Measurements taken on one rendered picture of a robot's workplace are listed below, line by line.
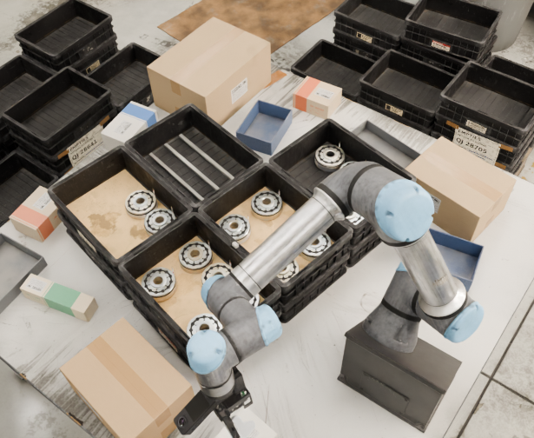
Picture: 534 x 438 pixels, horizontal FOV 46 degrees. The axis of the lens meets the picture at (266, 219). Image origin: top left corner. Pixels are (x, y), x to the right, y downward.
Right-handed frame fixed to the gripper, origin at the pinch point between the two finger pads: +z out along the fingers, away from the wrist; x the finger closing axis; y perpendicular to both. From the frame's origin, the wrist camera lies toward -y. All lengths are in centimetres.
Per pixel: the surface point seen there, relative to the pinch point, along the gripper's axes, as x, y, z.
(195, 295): 46, 16, 15
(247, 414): 8.5, 8.7, 22.1
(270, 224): 54, 50, 16
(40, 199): 114, -7, 13
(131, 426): 20.3, -18.0, 13.0
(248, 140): 98, 69, 21
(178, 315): 42.9, 8.3, 15.0
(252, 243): 52, 40, 15
